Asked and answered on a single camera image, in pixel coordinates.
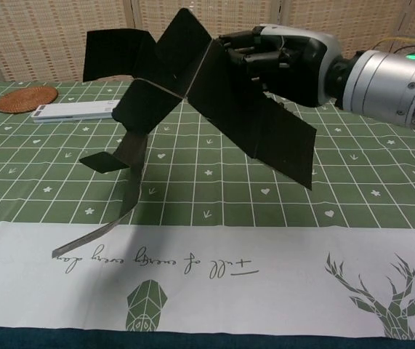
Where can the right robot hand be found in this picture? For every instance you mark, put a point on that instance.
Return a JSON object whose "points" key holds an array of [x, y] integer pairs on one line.
{"points": [[312, 58]]}

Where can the black paper box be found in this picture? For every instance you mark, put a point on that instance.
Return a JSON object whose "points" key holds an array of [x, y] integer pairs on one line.
{"points": [[229, 94]]}

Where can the white folding stand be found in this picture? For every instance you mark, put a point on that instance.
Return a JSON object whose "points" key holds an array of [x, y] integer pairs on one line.
{"points": [[72, 111]]}

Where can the bamboo folding screen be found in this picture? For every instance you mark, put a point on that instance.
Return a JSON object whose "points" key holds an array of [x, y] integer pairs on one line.
{"points": [[40, 40]]}

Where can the green checked tablecloth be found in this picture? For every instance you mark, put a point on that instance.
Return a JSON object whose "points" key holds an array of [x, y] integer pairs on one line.
{"points": [[265, 203]]}

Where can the round woven rattan coaster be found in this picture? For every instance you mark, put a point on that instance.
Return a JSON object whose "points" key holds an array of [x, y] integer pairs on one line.
{"points": [[25, 100]]}

